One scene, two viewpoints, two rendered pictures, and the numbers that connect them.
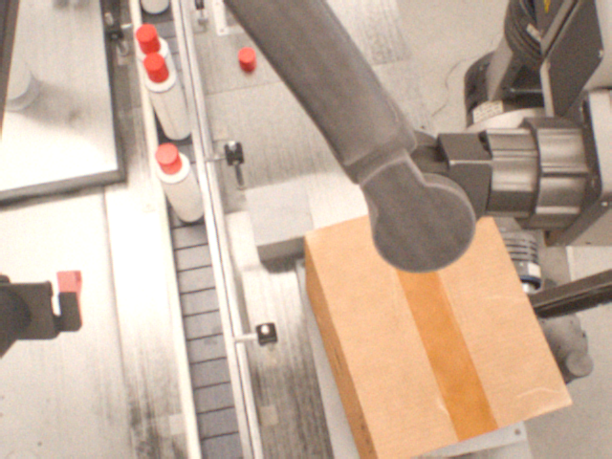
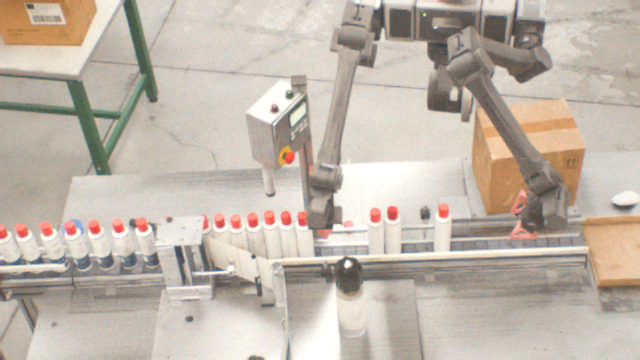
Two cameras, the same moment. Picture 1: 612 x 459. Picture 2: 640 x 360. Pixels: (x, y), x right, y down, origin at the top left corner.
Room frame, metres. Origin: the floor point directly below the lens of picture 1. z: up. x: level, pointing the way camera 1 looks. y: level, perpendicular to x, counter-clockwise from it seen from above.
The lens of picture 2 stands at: (0.36, 2.18, 3.26)
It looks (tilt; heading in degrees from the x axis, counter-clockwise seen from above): 46 degrees down; 283
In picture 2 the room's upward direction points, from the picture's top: 5 degrees counter-clockwise
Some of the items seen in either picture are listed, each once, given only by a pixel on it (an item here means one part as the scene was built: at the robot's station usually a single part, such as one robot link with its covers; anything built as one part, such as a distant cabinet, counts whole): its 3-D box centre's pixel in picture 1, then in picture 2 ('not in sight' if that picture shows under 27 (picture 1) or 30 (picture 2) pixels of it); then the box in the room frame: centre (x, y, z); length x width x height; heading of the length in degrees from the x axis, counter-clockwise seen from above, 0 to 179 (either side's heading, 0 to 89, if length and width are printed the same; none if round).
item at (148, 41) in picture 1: (160, 71); (375, 233); (0.63, 0.23, 0.98); 0.05 x 0.05 x 0.20
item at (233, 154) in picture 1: (224, 168); (425, 227); (0.48, 0.13, 0.91); 0.07 x 0.03 x 0.16; 99
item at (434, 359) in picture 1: (416, 335); (525, 157); (0.18, -0.16, 0.99); 0.30 x 0.24 x 0.27; 15
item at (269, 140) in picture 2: not in sight; (279, 125); (0.92, 0.19, 1.38); 0.17 x 0.10 x 0.19; 64
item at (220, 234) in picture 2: not in sight; (223, 238); (1.11, 0.30, 0.98); 0.05 x 0.05 x 0.20
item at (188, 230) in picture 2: not in sight; (179, 230); (1.20, 0.42, 1.14); 0.14 x 0.11 x 0.01; 9
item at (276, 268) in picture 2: not in sight; (279, 286); (0.90, 0.46, 0.97); 0.05 x 0.05 x 0.19
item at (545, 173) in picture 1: (532, 173); (528, 41); (0.21, -0.18, 1.45); 0.09 x 0.08 x 0.12; 178
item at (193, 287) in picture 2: not in sight; (186, 257); (1.20, 0.41, 1.01); 0.14 x 0.13 x 0.26; 9
